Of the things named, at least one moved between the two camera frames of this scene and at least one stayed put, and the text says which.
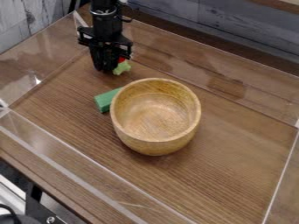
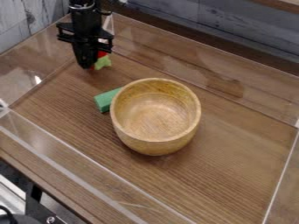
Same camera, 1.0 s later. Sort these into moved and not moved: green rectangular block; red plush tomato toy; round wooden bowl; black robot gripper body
Moved: red plush tomato toy; black robot gripper body
Not moved: round wooden bowl; green rectangular block
